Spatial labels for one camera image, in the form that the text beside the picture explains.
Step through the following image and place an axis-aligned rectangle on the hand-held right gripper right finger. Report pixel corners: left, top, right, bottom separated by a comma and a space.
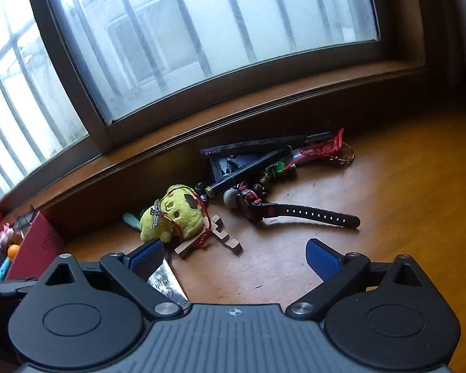
286, 238, 432, 319

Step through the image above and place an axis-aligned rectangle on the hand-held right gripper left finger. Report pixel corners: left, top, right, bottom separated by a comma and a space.
35, 238, 184, 319

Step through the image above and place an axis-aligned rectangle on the wooden puzzle piece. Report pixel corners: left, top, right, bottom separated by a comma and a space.
174, 232, 208, 259
202, 214, 243, 256

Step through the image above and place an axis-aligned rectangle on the yellow plush toy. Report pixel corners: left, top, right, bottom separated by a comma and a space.
140, 184, 204, 242

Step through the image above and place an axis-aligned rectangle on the pink storage box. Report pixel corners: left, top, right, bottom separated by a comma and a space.
0, 209, 65, 282

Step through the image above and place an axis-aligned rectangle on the black pen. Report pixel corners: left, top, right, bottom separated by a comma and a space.
206, 148, 294, 197

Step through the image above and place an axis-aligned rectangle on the black plastic tray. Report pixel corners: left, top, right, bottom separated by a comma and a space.
210, 151, 280, 181
200, 134, 307, 157

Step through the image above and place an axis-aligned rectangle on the silver foil packet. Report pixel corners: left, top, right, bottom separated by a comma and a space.
147, 254, 191, 311

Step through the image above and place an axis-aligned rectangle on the pale green plastic stick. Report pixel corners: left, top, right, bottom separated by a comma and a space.
123, 212, 145, 231

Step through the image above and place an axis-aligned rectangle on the black wrist watch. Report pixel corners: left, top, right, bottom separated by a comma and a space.
238, 186, 361, 229

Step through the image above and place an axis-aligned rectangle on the pink plush toy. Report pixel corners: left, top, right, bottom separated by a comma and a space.
0, 223, 24, 249

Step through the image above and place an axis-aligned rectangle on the small green black toy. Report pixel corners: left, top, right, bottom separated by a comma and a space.
270, 161, 298, 179

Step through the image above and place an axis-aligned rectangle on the red ribbon tassel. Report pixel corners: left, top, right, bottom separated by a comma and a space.
301, 127, 346, 160

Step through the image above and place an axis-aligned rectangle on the barred window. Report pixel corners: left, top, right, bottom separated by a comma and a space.
0, 0, 424, 205

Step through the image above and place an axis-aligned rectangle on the dark bead bracelet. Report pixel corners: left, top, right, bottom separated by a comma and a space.
249, 175, 272, 199

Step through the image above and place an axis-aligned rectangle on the gold key ring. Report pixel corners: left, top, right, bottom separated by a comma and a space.
332, 144, 356, 168

